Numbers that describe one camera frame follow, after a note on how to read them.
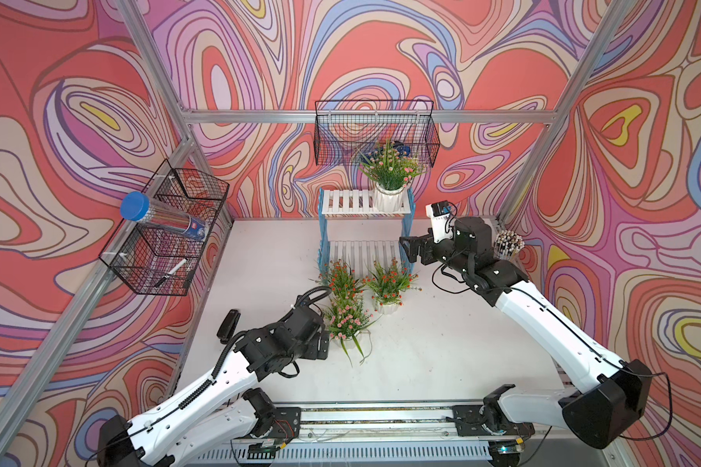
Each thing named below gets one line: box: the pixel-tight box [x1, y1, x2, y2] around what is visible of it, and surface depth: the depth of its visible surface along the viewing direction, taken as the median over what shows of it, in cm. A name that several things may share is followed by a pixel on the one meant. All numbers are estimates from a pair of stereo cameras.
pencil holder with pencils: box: [493, 229, 525, 261], surface depth 91 cm
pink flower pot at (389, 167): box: [359, 139, 428, 214], surface depth 78 cm
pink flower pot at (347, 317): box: [323, 294, 381, 368], surface depth 79 cm
